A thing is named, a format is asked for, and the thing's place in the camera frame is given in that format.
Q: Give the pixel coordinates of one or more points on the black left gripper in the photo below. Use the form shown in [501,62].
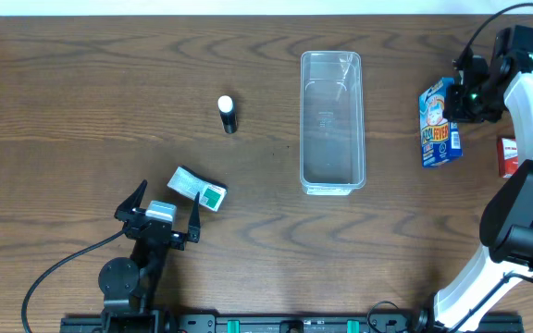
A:
[132,207]

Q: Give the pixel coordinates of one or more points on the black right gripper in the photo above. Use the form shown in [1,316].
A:
[454,108]

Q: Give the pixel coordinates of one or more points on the blue Kool Fever box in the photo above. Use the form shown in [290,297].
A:
[439,138]

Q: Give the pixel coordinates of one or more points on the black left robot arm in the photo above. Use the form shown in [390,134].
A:
[129,283]

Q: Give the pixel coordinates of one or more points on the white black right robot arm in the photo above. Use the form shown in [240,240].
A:
[504,257]

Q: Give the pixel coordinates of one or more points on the clear plastic container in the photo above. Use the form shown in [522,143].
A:
[332,123]

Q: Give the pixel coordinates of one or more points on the white green medicine box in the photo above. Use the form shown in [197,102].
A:
[187,184]

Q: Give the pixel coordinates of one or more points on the red white small box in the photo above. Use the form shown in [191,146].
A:
[507,157]

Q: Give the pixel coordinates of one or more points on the dark bottle white cap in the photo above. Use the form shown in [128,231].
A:
[227,113]

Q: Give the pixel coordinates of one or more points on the black mounting rail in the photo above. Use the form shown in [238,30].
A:
[206,323]

